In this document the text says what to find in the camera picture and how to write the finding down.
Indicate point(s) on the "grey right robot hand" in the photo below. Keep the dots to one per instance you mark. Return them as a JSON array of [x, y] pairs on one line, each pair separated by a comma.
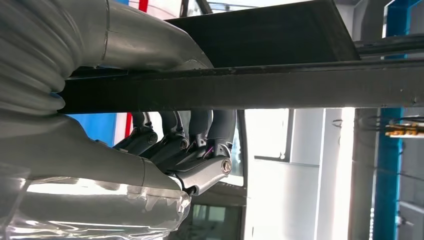
[[82, 155]]

